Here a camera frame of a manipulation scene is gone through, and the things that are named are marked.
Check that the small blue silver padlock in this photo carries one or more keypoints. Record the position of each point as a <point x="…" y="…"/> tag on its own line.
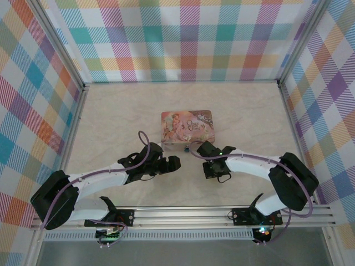
<point x="187" y="148"/>

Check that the pink illustrated tin box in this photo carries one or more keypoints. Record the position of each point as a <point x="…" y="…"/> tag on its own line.
<point x="187" y="126"/>

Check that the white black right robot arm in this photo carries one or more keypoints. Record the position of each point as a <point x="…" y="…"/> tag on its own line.
<point x="249" y="166"/>

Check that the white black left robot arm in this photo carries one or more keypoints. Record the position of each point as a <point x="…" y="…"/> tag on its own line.
<point x="94" y="181"/>

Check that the left green circuit board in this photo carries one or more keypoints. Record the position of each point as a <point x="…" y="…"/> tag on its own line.
<point x="109" y="234"/>

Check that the right circuit board with LED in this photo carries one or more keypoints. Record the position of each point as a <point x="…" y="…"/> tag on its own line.
<point x="263" y="232"/>

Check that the grey metal panel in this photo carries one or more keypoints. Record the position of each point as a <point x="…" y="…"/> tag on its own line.
<point x="180" y="253"/>

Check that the aluminium mounting rail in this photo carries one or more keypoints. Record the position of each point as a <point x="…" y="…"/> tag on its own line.
<point x="180" y="213"/>

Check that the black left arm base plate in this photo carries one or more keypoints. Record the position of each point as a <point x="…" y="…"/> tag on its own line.
<point x="126" y="217"/>

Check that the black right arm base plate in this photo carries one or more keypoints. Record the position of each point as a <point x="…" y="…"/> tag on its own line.
<point x="241" y="216"/>

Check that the aluminium side rail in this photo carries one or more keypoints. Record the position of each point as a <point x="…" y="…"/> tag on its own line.
<point x="294" y="133"/>
<point x="73" y="138"/>

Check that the aluminium frame post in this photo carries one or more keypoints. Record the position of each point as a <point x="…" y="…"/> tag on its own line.
<point x="302" y="41"/>
<point x="59" y="41"/>

